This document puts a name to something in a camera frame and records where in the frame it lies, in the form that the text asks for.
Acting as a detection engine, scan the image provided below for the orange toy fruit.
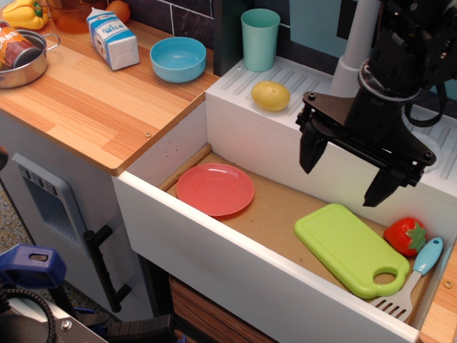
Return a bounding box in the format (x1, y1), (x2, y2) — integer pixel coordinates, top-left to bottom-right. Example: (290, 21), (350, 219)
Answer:
(106, 0), (131, 23)

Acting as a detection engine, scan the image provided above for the green cutting board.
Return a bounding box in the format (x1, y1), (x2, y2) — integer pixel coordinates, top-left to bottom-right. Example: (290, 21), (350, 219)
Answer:
(294, 204), (410, 299)

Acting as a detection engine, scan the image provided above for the yellow toy bell pepper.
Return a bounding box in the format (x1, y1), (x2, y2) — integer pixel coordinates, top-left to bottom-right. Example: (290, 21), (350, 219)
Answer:
(2, 0), (49, 30)

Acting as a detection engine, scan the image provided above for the grey dispenser panel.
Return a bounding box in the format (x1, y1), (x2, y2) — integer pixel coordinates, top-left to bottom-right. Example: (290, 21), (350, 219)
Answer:
(12, 152), (89, 258)

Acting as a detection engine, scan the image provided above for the blue plastic bowl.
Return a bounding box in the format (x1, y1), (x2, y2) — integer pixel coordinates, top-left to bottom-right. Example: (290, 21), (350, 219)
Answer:
(150, 37), (207, 84)

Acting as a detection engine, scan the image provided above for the grey toy faucet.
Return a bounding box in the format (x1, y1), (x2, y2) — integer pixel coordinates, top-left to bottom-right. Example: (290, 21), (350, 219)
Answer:
(330, 0), (380, 98)

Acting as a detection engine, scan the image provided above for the orange transparent bowl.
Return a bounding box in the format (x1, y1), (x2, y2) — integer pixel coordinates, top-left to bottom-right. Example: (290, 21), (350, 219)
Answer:
(46, 0), (108, 34)

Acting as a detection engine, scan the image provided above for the red toy strawberry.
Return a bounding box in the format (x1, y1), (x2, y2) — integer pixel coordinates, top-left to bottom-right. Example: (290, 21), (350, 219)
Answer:
(383, 217), (426, 257)

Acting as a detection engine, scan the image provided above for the white toy sink unit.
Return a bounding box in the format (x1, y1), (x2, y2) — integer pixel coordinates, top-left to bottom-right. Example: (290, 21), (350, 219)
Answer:
(114, 58), (456, 342)

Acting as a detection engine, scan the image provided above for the black cabinet door handle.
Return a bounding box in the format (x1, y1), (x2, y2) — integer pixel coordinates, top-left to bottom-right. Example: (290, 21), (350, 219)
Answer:
(83, 225), (131, 313)

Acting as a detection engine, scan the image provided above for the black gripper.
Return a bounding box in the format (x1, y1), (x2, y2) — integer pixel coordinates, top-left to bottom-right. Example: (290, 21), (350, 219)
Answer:
(296, 88), (436, 207)

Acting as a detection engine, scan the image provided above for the toy fried egg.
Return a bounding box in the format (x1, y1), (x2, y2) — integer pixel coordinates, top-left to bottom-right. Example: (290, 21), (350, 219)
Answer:
(413, 131), (443, 174)

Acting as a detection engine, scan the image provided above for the wooden dowel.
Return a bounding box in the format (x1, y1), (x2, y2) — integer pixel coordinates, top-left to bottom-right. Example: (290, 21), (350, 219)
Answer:
(158, 144), (212, 191)

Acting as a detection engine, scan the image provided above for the blue handled grey spatula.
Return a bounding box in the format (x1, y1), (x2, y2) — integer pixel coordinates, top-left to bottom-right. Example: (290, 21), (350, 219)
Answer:
(371, 237), (443, 322)

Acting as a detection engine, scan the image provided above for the toy food can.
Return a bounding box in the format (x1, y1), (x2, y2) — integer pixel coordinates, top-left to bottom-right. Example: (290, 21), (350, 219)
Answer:
(1, 21), (41, 70)

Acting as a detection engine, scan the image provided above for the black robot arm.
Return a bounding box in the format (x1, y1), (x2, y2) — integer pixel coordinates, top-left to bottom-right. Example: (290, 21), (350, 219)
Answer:
(296, 1), (456, 207)

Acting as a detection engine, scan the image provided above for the blue clamp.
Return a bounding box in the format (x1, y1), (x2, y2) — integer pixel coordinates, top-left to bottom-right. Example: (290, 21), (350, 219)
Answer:
(1, 244), (66, 289)

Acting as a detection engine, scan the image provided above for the toy milk carton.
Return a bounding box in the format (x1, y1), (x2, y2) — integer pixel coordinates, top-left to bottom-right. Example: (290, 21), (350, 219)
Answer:
(86, 8), (140, 71)

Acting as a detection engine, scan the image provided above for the red plastic plate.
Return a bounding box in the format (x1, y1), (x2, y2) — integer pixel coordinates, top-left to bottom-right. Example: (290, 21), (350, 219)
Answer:
(176, 163), (255, 217)

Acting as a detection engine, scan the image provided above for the teal plastic cup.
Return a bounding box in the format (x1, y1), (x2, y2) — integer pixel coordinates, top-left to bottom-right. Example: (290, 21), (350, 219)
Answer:
(241, 9), (281, 72)

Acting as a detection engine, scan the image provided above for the steel pot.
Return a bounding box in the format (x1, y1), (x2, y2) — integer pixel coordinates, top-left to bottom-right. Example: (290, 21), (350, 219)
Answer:
(1, 29), (61, 89)

